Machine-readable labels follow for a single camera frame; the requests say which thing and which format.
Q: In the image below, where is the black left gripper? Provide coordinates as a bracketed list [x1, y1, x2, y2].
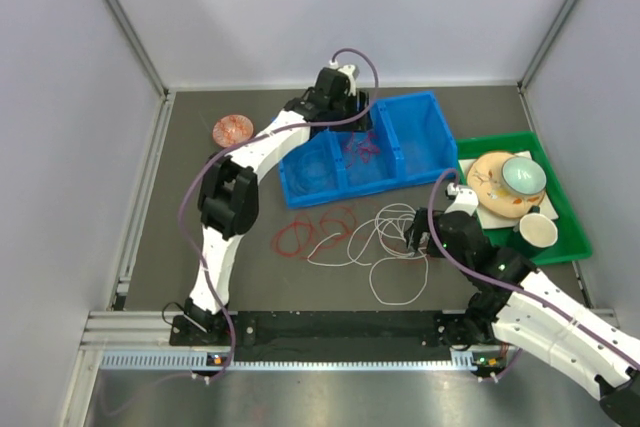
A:
[327, 88, 372, 132]

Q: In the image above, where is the blue wire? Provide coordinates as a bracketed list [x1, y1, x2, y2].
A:
[294, 149, 336, 196]

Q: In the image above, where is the red wire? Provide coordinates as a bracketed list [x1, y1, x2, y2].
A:
[269, 131, 431, 268]

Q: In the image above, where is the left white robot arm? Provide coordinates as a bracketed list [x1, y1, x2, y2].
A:
[184, 61, 369, 344]

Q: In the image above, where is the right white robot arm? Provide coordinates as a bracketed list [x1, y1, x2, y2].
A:
[404, 208, 639, 426]

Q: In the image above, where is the tan patterned plate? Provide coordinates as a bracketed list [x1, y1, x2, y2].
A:
[466, 151, 547, 219]

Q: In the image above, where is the white cup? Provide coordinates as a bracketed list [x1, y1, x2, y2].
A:
[506, 206, 559, 258]

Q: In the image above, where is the light green bowl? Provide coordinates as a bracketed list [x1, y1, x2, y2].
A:
[501, 156, 547, 197]

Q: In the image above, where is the blue three-compartment bin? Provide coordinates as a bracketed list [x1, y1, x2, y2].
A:
[279, 91, 458, 209]

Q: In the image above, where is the red patterned small plate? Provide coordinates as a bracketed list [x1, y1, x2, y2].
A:
[212, 114, 254, 148]

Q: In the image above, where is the green plastic tray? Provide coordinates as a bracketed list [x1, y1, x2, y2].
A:
[457, 132, 592, 265]

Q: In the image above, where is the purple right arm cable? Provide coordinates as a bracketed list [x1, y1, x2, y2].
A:
[427, 169, 640, 382]

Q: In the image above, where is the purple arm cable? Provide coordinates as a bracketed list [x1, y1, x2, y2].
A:
[427, 169, 640, 382]
[178, 48, 380, 383]

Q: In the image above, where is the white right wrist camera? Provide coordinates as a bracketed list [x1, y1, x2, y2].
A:
[445, 182, 479, 217]

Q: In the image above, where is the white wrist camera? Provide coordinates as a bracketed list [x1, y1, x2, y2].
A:
[445, 182, 479, 217]
[328, 60, 360, 96]

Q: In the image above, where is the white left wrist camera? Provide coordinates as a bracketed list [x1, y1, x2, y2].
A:
[328, 60, 360, 96]

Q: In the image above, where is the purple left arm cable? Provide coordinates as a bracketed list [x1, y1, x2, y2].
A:
[178, 48, 380, 383]

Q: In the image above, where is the grey slotted cable duct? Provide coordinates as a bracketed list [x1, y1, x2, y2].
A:
[99, 350, 484, 372]

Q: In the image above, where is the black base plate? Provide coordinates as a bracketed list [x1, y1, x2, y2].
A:
[169, 311, 473, 364]

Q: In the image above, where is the aluminium frame left post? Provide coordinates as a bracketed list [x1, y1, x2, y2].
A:
[104, 0, 168, 97]

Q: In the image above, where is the aluminium frame post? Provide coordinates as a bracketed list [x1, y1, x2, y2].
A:
[104, 0, 168, 97]
[517, 0, 580, 94]

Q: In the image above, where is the aluminium frame right post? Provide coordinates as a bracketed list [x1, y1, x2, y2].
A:
[517, 0, 580, 94]

